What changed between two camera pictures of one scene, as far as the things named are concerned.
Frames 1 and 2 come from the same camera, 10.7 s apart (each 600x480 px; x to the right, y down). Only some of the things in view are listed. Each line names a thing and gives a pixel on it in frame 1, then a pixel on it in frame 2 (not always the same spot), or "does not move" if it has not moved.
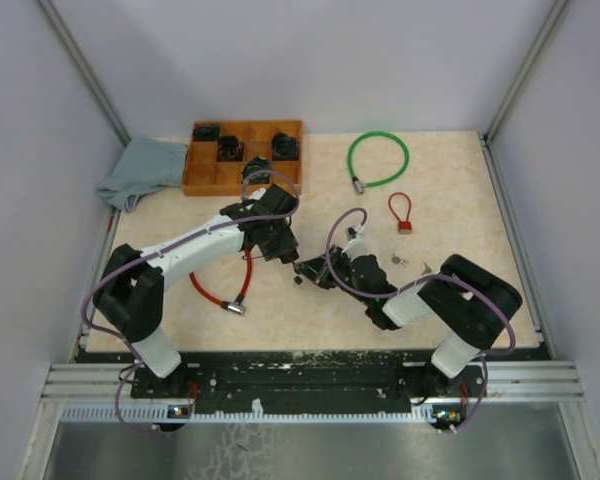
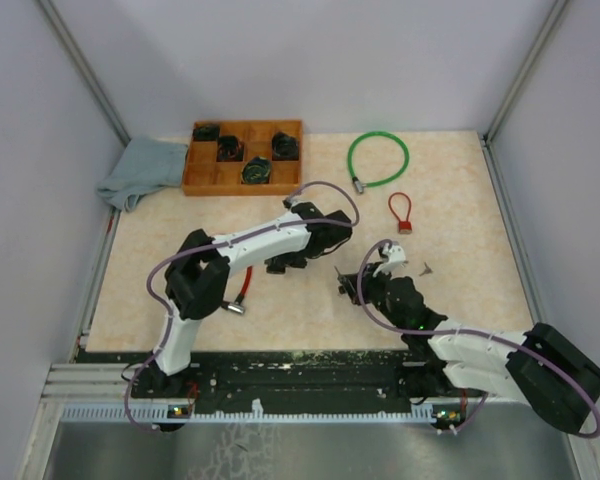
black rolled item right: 284,147 does not move
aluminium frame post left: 84,70 does not move
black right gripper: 317,268 → 368,280
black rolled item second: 229,149 does not move
